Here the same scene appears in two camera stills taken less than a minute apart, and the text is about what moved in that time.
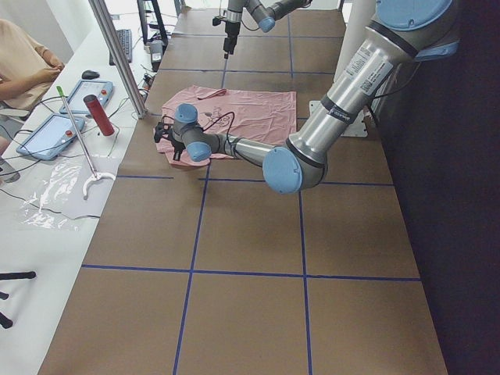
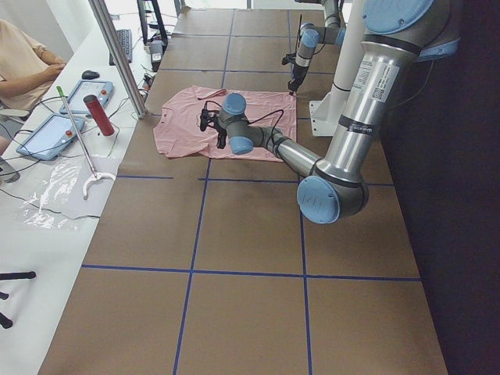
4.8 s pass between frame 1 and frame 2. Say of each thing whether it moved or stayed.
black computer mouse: stayed
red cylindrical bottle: stayed
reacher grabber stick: stayed
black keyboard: stayed
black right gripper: moved
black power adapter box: stayed
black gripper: moved
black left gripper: moved
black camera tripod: stayed
